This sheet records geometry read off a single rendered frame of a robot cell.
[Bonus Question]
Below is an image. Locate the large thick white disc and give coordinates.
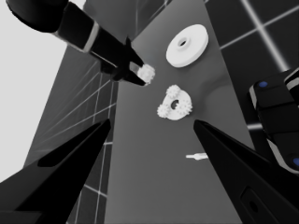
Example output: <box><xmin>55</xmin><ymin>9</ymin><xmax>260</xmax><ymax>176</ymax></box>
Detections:
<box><xmin>165</xmin><ymin>23</ymin><xmax>209</xmax><ymax>69</ymax></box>

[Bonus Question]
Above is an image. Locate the white round pinned carrier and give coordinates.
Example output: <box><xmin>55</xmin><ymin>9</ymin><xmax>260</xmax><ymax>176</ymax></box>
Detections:
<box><xmin>157</xmin><ymin>85</ymin><xmax>193</xmax><ymax>121</ymax></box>

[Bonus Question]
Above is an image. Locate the small white T-shaped piece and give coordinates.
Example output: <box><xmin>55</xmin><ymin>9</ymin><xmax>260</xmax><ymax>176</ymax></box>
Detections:
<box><xmin>185</xmin><ymin>152</ymin><xmax>209</xmax><ymax>161</ymax></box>

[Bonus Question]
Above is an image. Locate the dark robot body block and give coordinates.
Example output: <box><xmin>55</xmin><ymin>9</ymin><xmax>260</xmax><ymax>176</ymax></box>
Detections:
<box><xmin>248</xmin><ymin>67</ymin><xmax>299</xmax><ymax>175</ymax></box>

